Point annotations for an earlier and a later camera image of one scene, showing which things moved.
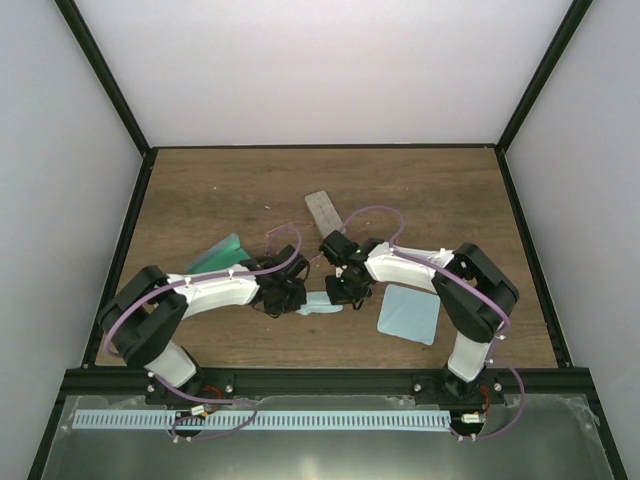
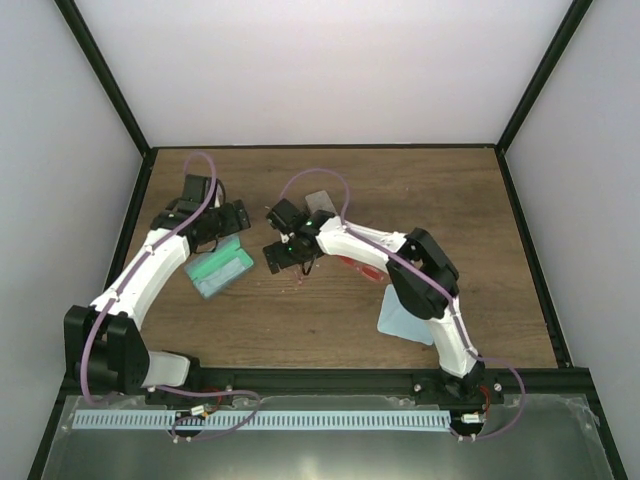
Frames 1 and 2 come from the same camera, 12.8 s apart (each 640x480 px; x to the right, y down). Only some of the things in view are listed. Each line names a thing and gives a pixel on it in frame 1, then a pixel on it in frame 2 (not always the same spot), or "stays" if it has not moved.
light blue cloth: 318,302 to 210,271
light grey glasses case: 324,214 stays
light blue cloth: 409,314 stays
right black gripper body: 347,291 to 293,256
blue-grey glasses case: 224,254 stays
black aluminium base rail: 331,381 stays
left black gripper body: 287,300 to 236,222
